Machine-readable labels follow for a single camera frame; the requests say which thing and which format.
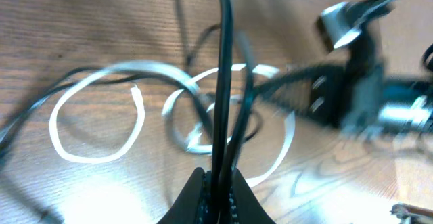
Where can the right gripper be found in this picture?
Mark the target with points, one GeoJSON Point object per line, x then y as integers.
{"type": "Point", "coordinates": [356, 98]}

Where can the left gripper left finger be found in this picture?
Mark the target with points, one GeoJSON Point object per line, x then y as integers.
{"type": "Point", "coordinates": [190, 205]}

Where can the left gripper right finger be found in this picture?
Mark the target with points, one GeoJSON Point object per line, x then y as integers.
{"type": "Point", "coordinates": [244, 208]}

